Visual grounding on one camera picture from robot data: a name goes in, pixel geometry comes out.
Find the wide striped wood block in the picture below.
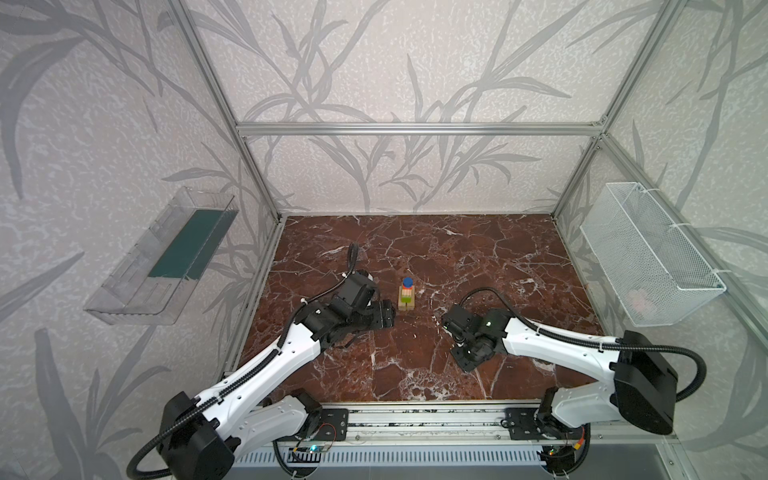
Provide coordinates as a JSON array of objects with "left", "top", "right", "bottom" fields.
[{"left": 398, "top": 285, "right": 414, "bottom": 311}]

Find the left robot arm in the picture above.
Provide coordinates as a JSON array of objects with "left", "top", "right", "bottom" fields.
[{"left": 126, "top": 271, "right": 397, "bottom": 479}]

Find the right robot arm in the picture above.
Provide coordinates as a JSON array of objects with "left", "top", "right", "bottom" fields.
[{"left": 442, "top": 304, "right": 707, "bottom": 435}]

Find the pink object in basket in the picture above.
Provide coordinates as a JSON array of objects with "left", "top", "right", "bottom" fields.
[{"left": 626, "top": 289, "right": 656, "bottom": 315}]

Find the clear plastic bin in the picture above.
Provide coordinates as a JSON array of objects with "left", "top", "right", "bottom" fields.
[{"left": 84, "top": 187, "right": 239, "bottom": 326}]

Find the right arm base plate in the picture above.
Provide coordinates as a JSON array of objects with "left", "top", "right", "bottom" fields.
[{"left": 500, "top": 407, "right": 591, "bottom": 443}]

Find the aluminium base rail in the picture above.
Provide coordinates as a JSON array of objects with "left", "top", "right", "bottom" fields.
[{"left": 173, "top": 401, "right": 679, "bottom": 448}]

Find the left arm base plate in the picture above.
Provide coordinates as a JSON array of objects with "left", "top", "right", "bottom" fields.
[{"left": 298, "top": 408, "right": 349, "bottom": 442}]

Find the white wire basket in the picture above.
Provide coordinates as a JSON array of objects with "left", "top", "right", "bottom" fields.
[{"left": 581, "top": 182, "right": 727, "bottom": 327}]

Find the aluminium frame crossbar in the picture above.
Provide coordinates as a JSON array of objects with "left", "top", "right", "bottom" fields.
[{"left": 236, "top": 122, "right": 603, "bottom": 137}]

